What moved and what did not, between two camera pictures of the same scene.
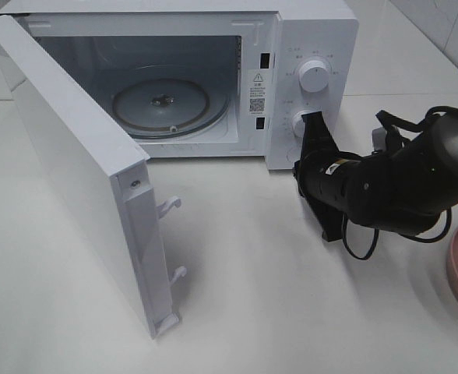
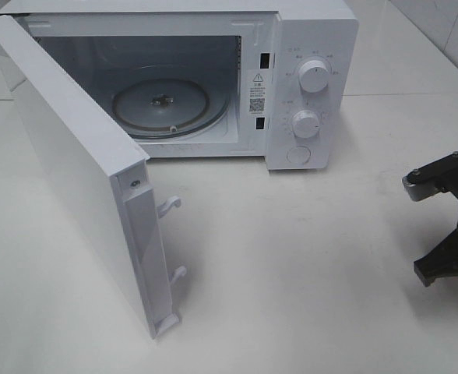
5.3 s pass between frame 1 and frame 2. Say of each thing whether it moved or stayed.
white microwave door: stayed
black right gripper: moved
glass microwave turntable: stayed
